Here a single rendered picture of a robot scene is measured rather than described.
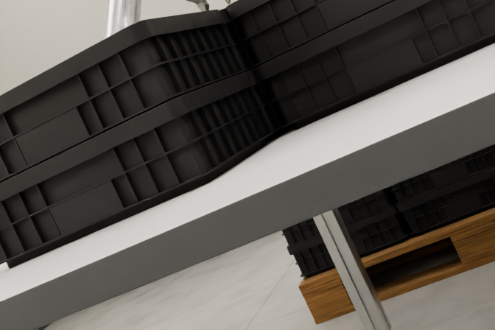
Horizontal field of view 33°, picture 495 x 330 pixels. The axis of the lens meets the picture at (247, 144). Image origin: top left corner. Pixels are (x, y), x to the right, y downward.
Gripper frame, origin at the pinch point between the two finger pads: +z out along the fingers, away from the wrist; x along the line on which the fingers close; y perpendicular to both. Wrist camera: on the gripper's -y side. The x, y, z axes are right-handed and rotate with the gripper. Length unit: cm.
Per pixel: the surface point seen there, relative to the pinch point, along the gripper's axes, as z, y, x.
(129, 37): 8, 61, 23
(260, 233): 33, 86, 47
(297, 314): 97, -97, -82
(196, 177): 28, 60, 23
